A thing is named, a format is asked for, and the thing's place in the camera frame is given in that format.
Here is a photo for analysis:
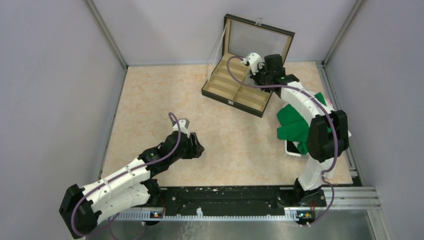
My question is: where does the black leather compartment box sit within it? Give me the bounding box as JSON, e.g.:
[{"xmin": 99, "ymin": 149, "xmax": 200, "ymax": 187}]
[{"xmin": 201, "ymin": 13, "xmax": 295, "ymax": 118}]

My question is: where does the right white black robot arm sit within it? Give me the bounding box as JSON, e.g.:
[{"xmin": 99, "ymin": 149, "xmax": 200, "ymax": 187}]
[{"xmin": 243, "ymin": 52, "xmax": 350, "ymax": 206}]

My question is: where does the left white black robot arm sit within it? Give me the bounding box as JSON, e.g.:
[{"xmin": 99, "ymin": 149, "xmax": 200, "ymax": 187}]
[{"xmin": 59, "ymin": 130, "xmax": 205, "ymax": 239}]

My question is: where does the green cloth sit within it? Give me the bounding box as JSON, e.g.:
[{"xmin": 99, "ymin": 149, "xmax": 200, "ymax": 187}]
[{"xmin": 276, "ymin": 92, "xmax": 332, "ymax": 156}]

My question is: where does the white cloth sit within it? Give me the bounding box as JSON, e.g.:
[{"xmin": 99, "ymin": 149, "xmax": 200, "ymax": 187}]
[{"xmin": 318, "ymin": 97, "xmax": 352, "ymax": 138}]

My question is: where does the white basket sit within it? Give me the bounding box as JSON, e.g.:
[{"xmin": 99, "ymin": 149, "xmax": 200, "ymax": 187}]
[{"xmin": 284, "ymin": 140, "xmax": 309, "ymax": 161}]

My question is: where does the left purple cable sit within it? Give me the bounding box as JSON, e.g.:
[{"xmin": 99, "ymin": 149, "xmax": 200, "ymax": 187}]
[{"xmin": 70, "ymin": 111, "xmax": 182, "ymax": 240}]

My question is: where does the purple cable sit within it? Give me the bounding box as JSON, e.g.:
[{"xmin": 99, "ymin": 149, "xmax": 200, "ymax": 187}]
[
  {"xmin": 70, "ymin": 111, "xmax": 182, "ymax": 240},
  {"xmin": 226, "ymin": 55, "xmax": 339, "ymax": 228}
]

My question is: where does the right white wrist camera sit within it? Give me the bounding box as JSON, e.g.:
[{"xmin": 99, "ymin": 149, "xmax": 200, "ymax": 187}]
[{"xmin": 241, "ymin": 52, "xmax": 265, "ymax": 76}]

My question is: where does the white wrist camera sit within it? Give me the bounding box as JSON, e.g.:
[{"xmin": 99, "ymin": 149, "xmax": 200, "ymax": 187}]
[
  {"xmin": 241, "ymin": 52, "xmax": 265, "ymax": 76},
  {"xmin": 172, "ymin": 118, "xmax": 190, "ymax": 137}
]

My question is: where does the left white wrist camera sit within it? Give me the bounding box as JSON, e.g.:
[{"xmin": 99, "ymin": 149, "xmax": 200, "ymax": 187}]
[{"xmin": 172, "ymin": 118, "xmax": 190, "ymax": 137}]

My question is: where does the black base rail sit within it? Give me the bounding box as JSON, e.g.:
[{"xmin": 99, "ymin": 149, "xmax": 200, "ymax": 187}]
[{"xmin": 129, "ymin": 185, "xmax": 327, "ymax": 216}]

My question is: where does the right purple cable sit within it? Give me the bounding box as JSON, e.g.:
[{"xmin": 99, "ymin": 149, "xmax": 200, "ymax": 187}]
[{"xmin": 226, "ymin": 55, "xmax": 339, "ymax": 228}]

